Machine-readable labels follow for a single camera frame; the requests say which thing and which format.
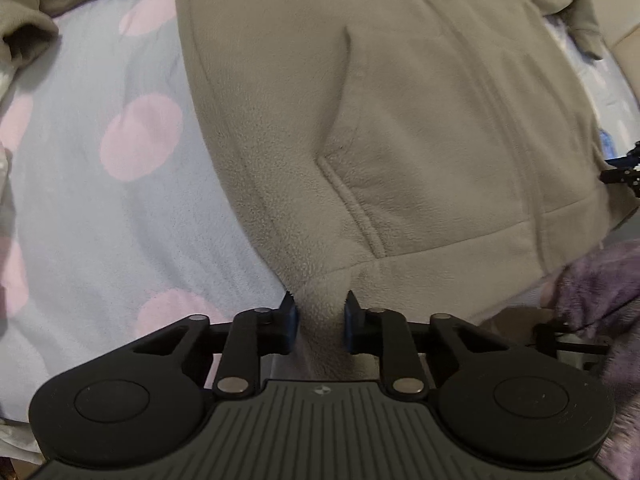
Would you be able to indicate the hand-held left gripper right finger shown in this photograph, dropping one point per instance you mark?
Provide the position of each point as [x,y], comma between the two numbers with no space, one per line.
[350,327]

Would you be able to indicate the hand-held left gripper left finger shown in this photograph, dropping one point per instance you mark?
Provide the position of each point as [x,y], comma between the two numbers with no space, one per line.
[291,322]

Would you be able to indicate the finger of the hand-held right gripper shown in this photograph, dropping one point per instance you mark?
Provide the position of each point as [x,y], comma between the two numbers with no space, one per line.
[622,176]
[545,337]

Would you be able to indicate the beige fleece jacket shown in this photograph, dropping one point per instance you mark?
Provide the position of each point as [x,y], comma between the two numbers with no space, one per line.
[380,110]

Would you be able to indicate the purple fuzzy garment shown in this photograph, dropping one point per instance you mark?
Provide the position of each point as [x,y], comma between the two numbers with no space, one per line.
[600,290]

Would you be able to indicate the pink-dotted light blue bed sheet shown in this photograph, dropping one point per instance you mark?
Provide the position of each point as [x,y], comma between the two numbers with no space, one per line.
[75,240]

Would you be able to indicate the white crumpled cloth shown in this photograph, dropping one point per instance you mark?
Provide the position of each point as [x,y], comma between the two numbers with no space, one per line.
[4,180]

